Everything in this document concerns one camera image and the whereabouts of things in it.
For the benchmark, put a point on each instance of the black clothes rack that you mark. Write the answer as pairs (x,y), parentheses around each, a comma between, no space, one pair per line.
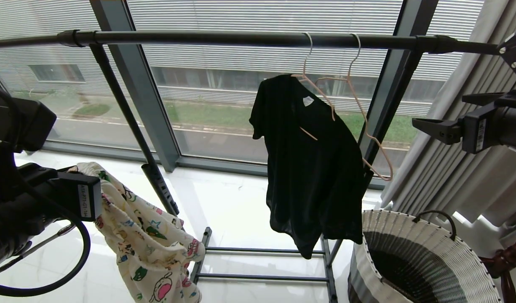
(199,38)

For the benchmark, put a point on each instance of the cream printed garment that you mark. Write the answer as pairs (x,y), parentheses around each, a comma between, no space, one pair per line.
(148,252)

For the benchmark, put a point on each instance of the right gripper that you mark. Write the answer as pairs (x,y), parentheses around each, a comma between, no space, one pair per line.
(485,126)

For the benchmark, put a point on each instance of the white laundry basket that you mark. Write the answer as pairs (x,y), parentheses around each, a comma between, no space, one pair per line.
(464,269)

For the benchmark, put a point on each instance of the window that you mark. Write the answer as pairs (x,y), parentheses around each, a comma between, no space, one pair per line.
(140,84)

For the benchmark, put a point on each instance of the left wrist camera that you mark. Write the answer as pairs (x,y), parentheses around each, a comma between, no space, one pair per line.
(26,124)

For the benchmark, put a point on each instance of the beige curtain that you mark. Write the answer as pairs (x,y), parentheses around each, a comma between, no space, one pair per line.
(451,176)

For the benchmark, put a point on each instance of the pink clothes hanger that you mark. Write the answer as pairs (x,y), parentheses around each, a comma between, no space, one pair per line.
(311,44)
(359,44)

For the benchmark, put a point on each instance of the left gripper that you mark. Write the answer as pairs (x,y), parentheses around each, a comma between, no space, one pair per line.
(72,195)

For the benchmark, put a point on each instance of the black T-shirt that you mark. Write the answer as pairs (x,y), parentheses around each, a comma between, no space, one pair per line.
(312,176)

